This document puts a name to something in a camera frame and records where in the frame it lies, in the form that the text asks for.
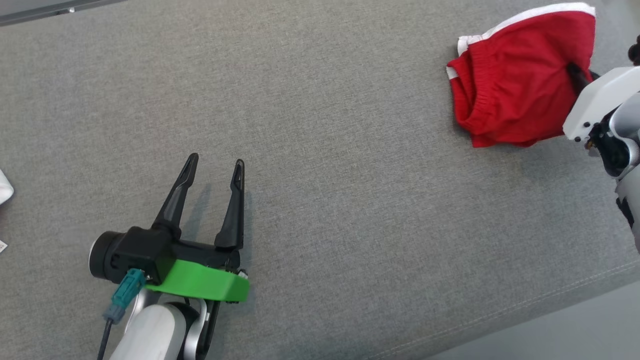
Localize grey metal frame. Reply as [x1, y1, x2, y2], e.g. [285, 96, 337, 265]
[0, 0, 127, 27]

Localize red white basketball jersey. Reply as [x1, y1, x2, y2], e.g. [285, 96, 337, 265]
[0, 168, 15, 254]

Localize red shorts with white stripe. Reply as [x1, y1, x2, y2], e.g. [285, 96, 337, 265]
[446, 2, 597, 149]

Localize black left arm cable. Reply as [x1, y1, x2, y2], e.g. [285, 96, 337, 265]
[97, 320, 114, 360]

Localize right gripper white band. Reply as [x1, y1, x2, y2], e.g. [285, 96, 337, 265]
[562, 62, 640, 144]

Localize teal left cable connector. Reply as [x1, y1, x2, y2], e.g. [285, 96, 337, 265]
[102, 268, 147, 325]

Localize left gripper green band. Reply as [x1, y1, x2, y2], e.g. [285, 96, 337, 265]
[146, 152, 251, 304]

